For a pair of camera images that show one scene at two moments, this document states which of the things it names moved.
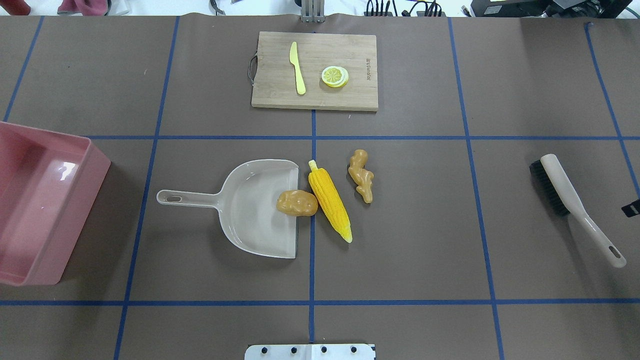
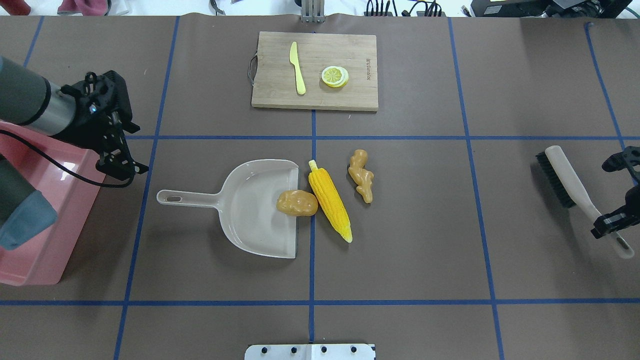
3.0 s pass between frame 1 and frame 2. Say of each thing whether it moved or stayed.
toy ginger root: stayed
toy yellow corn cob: stayed
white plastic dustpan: stayed
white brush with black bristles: moved
